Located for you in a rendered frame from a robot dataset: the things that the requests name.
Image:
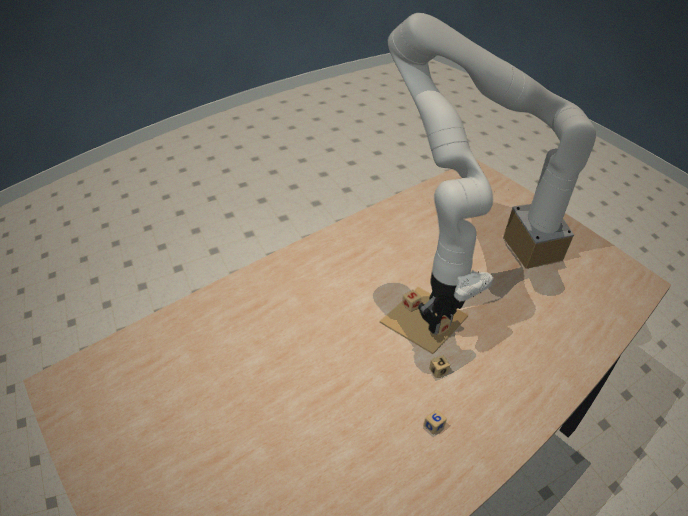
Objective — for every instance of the tan square mat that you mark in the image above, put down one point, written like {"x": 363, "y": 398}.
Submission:
{"x": 411, "y": 325}

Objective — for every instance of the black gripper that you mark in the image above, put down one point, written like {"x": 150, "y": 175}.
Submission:
{"x": 437, "y": 299}

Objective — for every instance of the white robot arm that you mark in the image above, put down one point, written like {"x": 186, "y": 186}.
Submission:
{"x": 415, "y": 42}

